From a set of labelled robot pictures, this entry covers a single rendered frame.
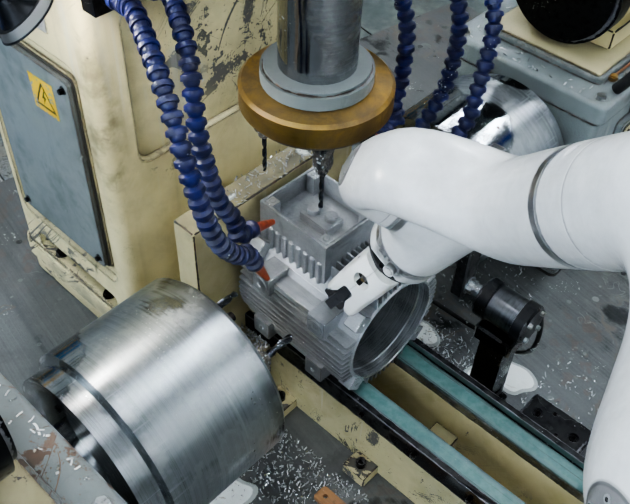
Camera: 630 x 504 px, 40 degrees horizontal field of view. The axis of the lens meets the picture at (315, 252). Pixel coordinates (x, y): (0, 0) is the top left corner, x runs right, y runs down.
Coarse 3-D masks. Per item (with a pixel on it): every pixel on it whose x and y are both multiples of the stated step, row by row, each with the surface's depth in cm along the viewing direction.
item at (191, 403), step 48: (144, 288) 102; (192, 288) 98; (96, 336) 94; (144, 336) 92; (192, 336) 93; (240, 336) 95; (48, 384) 90; (96, 384) 88; (144, 384) 89; (192, 384) 91; (240, 384) 93; (96, 432) 86; (144, 432) 87; (192, 432) 90; (240, 432) 94; (144, 480) 88; (192, 480) 91
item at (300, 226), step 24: (312, 168) 115; (288, 192) 114; (312, 192) 116; (336, 192) 115; (264, 216) 112; (288, 216) 113; (312, 216) 112; (336, 216) 111; (360, 216) 111; (288, 240) 111; (312, 240) 106; (336, 240) 106; (360, 240) 111; (312, 264) 109
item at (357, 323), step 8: (256, 240) 114; (264, 240) 113; (256, 248) 113; (264, 248) 114; (264, 256) 115; (256, 312) 122; (360, 312) 105; (352, 320) 105; (360, 320) 105; (368, 320) 106; (352, 328) 105; (360, 328) 105; (416, 336) 122; (344, 384) 114; (352, 384) 114; (360, 384) 116
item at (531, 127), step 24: (432, 96) 128; (456, 96) 125; (504, 96) 125; (528, 96) 128; (408, 120) 122; (456, 120) 120; (480, 120) 121; (504, 120) 122; (528, 120) 124; (552, 120) 128; (504, 144) 120; (528, 144) 123; (552, 144) 126
